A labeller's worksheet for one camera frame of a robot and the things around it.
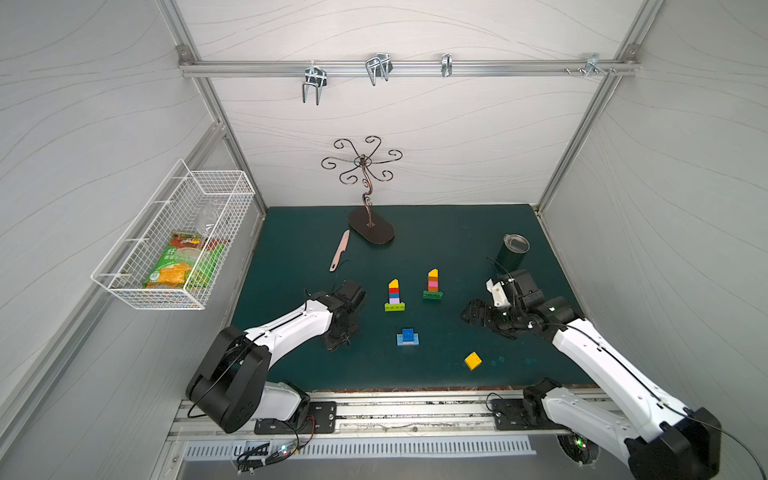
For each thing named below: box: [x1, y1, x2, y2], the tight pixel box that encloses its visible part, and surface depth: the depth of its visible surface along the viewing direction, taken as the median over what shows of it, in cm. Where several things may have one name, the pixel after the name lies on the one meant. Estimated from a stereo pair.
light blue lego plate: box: [397, 333, 419, 346], surface depth 87 cm
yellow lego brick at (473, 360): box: [464, 351, 483, 371], surface depth 83 cm
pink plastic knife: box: [329, 229, 350, 272], surface depth 110 cm
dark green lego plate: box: [422, 290, 443, 299], surface depth 97 cm
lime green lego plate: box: [384, 302, 405, 312], surface depth 94 cm
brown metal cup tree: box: [320, 135, 403, 245], surface depth 97 cm
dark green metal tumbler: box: [495, 234, 531, 274], surface depth 98 cm
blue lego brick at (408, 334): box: [402, 328, 415, 342], surface depth 86 cm
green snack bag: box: [143, 232, 229, 290], surface depth 64 cm
